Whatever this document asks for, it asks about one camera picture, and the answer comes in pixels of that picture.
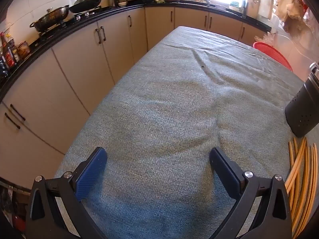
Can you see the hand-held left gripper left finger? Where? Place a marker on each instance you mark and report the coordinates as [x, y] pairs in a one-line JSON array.
[[92, 171]]

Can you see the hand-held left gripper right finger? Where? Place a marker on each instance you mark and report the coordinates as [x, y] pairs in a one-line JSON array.
[[225, 170]]

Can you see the pile of wooden chopsticks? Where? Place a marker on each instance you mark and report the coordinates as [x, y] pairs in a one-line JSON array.
[[302, 179]]

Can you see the dark grey utensil holder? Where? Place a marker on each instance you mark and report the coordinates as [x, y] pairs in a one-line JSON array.
[[302, 109]]

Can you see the grey woven tablecloth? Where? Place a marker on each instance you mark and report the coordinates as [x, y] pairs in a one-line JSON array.
[[174, 99]]

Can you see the beige kitchen cabinets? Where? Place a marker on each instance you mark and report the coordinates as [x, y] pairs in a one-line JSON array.
[[74, 62]]

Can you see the red plastic basket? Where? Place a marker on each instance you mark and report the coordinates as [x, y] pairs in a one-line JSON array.
[[273, 52]]

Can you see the glass jar with food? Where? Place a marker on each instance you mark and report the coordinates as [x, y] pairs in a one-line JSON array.
[[23, 48]]

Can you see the black kitchen countertop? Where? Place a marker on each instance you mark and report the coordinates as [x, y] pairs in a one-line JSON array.
[[62, 31]]

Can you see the yellow cap sauce bottle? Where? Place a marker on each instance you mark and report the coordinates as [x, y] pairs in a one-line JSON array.
[[13, 51]]

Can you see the red label sauce bottle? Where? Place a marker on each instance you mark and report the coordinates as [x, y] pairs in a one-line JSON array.
[[6, 54]]

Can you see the gas stove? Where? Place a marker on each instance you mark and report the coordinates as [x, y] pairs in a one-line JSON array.
[[82, 15]]

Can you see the steel wok with food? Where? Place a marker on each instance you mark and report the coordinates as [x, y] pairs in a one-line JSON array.
[[51, 17]]

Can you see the white bowl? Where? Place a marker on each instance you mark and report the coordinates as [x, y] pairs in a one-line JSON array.
[[122, 4]]

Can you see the hanging clear plastic bag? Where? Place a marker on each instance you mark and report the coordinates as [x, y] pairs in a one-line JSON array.
[[291, 7]]

